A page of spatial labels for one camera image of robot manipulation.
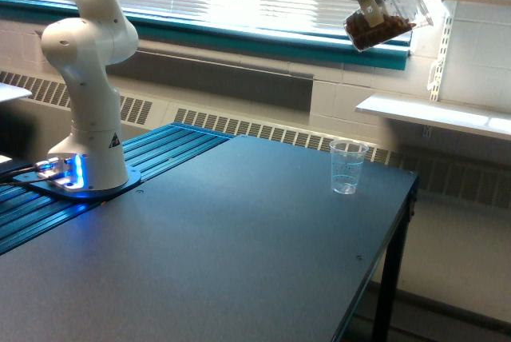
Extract clear plastic pouring cup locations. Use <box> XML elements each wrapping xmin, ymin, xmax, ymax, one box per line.
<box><xmin>344</xmin><ymin>0</ymin><xmax>434</xmax><ymax>52</ymax></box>

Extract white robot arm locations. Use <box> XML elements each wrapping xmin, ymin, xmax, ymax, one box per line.
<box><xmin>39</xmin><ymin>0</ymin><xmax>138</xmax><ymax>196</ymax></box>

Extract clear plastic cup on table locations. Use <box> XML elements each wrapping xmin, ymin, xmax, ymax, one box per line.
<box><xmin>329</xmin><ymin>139</ymin><xmax>369</xmax><ymax>195</ymax></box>

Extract baseboard radiator heater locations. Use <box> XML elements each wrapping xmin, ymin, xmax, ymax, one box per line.
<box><xmin>1</xmin><ymin>71</ymin><xmax>510</xmax><ymax>209</ymax></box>

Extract black table leg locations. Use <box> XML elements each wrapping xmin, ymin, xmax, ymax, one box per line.
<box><xmin>371</xmin><ymin>186</ymin><xmax>418</xmax><ymax>341</ymax></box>

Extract white object at left edge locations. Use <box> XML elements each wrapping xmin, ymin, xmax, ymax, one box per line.
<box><xmin>0</xmin><ymin>83</ymin><xmax>32</xmax><ymax>103</ymax></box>

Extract white shelf rail bracket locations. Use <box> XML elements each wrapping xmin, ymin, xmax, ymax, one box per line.
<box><xmin>426</xmin><ymin>0</ymin><xmax>458</xmax><ymax>102</ymax></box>

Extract white wall shelf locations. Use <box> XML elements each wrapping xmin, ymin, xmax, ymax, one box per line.
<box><xmin>355</xmin><ymin>93</ymin><xmax>510</xmax><ymax>141</ymax></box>

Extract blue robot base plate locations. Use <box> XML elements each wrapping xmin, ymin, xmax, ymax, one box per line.
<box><xmin>14</xmin><ymin>168</ymin><xmax>141</xmax><ymax>201</ymax></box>

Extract black cables at base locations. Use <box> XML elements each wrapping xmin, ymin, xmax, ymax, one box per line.
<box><xmin>0</xmin><ymin>161</ymin><xmax>53</xmax><ymax>187</ymax></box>

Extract blue aluminium rail platform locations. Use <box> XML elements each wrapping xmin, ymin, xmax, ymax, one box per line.
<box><xmin>1</xmin><ymin>124</ymin><xmax>231</xmax><ymax>253</ymax></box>

